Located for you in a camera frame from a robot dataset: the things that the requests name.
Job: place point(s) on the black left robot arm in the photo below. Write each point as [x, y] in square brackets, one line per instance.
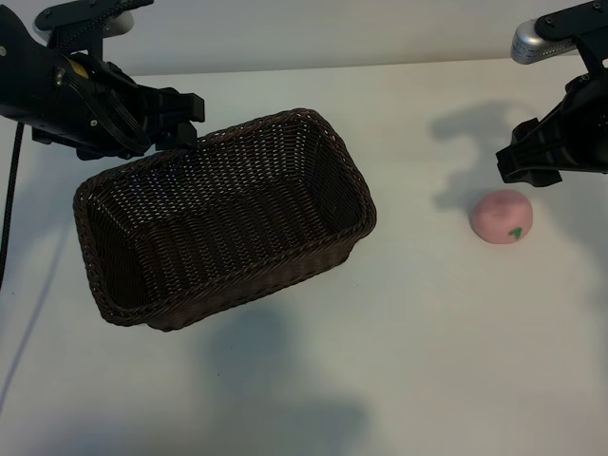
[24, 81]

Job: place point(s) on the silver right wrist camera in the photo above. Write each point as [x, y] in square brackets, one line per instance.
[537, 40]

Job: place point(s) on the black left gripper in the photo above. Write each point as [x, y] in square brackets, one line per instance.
[57, 114]

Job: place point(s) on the pink peach with green leaf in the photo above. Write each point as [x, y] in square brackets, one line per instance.
[499, 214]

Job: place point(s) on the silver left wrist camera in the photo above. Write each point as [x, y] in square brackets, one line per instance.
[114, 21]

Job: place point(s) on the dark brown woven basket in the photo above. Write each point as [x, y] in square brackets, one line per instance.
[214, 223]

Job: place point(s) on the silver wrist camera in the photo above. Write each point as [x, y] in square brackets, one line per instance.
[537, 40]
[114, 21]

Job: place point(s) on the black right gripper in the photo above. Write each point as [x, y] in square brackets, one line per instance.
[584, 128]

